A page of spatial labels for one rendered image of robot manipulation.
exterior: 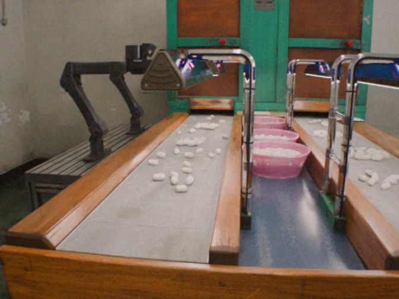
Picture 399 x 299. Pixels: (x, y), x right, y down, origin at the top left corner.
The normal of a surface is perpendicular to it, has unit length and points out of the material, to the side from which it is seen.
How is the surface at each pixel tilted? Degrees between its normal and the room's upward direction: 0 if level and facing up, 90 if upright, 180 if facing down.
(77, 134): 90
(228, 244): 0
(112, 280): 90
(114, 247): 0
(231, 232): 0
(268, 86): 90
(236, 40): 90
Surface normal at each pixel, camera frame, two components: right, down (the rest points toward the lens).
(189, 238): 0.00, -0.97
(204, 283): -0.12, 0.24
